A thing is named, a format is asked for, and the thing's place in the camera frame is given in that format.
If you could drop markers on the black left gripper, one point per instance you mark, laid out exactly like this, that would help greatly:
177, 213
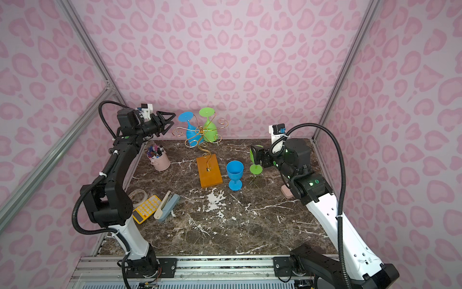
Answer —
157, 123

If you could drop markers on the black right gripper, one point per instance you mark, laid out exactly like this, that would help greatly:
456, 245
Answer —
260, 155

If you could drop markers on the green wine glass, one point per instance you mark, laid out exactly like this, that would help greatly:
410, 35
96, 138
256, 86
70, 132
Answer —
255, 157
209, 128

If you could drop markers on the blue wine glass front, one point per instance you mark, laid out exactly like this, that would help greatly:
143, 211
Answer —
235, 171

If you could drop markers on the blue wine glass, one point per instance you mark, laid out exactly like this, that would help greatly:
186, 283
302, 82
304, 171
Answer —
235, 171
192, 132

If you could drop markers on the blue wine glass back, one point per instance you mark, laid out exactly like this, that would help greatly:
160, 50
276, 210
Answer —
192, 132

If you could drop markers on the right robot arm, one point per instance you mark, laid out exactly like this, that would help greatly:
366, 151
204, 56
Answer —
357, 266

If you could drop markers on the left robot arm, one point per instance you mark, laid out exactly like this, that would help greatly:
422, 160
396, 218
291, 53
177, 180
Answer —
104, 206

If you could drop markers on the green wine glass back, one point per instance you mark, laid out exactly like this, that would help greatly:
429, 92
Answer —
209, 128

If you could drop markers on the wooden rack base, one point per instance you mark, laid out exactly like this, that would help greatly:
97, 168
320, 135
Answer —
209, 171

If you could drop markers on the pink metal pen bucket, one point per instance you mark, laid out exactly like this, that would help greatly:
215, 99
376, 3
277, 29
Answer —
158, 158

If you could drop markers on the pink case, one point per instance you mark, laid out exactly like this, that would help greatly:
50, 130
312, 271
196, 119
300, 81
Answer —
287, 192

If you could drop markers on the clear tape roll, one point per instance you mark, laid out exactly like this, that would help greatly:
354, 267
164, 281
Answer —
138, 196

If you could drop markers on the blue white stapler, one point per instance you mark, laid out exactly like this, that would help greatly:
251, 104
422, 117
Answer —
168, 203

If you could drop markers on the yellow calculator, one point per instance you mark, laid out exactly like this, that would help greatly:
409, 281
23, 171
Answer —
146, 209

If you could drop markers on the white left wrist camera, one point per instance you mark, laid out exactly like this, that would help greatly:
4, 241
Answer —
145, 111

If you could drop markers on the gold wire glass rack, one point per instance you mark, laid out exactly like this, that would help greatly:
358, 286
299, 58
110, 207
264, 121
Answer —
180, 131

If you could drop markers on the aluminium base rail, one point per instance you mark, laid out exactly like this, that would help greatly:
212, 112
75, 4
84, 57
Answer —
194, 272

